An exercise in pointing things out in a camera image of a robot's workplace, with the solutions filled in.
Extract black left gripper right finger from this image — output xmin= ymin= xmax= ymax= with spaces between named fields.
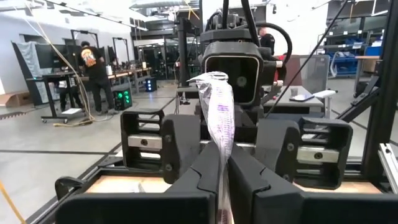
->
xmin=228 ymin=144 xmax=398 ymax=224

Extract black box blue light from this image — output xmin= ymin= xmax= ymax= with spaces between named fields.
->
xmin=144 ymin=77 xmax=158 ymax=93

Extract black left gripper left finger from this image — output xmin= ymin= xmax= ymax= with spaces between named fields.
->
xmin=55 ymin=141 xmax=224 ymax=224

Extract black wheeled workbench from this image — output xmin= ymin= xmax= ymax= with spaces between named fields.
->
xmin=26 ymin=70 xmax=82 ymax=124

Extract computer tower green lights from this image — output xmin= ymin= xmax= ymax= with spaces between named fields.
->
xmin=112 ymin=88 xmax=133 ymax=111

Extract person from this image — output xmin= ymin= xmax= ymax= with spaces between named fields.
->
xmin=258 ymin=27 xmax=277 ymax=57
xmin=76 ymin=40 xmax=116 ymax=115

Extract yellow hanging cable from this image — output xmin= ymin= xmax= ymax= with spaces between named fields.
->
xmin=0 ymin=180 xmax=27 ymax=224
xmin=26 ymin=1 xmax=96 ymax=128

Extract shelving with blue bins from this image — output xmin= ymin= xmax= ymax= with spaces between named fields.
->
xmin=323 ymin=29 xmax=385 ymax=78

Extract black right wrist camera housing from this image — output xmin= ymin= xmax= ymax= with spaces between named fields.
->
xmin=201 ymin=40 xmax=266 ymax=106

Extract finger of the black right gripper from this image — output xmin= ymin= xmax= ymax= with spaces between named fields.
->
xmin=120 ymin=108 xmax=202 ymax=185
xmin=254 ymin=116 xmax=354 ymax=191

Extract black column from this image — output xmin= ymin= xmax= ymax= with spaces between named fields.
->
xmin=176 ymin=17 xmax=191 ymax=88

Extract silver aluminium bar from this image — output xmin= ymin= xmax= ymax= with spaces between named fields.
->
xmin=377 ymin=142 xmax=398 ymax=194

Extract flat tablet device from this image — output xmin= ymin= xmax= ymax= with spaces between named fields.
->
xmin=289 ymin=93 xmax=315 ymax=103

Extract grey office table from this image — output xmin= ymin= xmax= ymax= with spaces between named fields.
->
xmin=262 ymin=85 xmax=326 ymax=116

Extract brown cardboard box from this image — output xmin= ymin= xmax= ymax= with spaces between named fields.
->
xmin=0 ymin=91 xmax=32 ymax=108

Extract purple toothbrush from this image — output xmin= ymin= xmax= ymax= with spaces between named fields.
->
xmin=188 ymin=70 xmax=236 ymax=224

